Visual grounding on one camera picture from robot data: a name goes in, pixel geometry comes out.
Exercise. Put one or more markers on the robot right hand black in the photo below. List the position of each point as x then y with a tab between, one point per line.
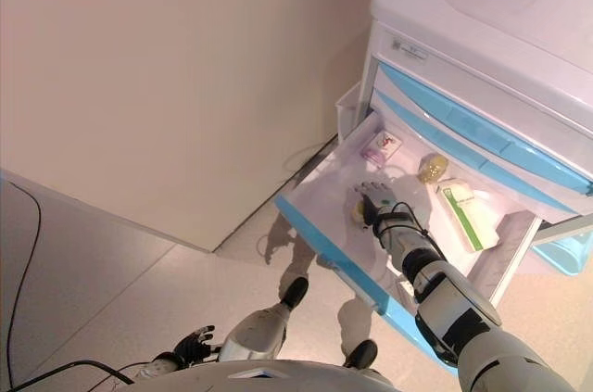
380	197

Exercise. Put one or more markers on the robot left hand black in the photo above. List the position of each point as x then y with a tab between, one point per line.
193	349

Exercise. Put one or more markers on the yellow round medicine container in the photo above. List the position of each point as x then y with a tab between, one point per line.
357	209

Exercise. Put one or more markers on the robot right arm silver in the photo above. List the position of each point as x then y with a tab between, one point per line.
445	290

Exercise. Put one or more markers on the white pink medicine box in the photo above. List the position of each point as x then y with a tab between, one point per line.
387	144

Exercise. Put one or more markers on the white green medicine box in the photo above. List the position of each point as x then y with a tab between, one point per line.
463	216

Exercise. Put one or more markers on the robot torso grey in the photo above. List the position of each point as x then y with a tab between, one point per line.
208	379

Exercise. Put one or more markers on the yellowish wrapped roll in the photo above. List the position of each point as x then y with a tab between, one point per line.
433	167

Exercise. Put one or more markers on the robot left leg silver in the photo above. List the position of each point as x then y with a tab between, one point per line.
255	332

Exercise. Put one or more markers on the black baseboard strip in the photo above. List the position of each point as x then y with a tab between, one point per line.
324	149

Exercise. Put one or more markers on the white side storage bin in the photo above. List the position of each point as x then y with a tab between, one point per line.
347	109

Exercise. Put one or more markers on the robot left foot black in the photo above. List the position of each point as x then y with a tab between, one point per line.
294	292

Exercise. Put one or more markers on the robot foot black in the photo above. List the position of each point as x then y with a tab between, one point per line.
294	292
361	352

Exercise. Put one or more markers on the robot right foot black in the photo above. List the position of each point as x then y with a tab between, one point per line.
361	352

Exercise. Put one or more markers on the light blue waste bin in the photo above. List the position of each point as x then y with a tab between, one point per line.
560	253

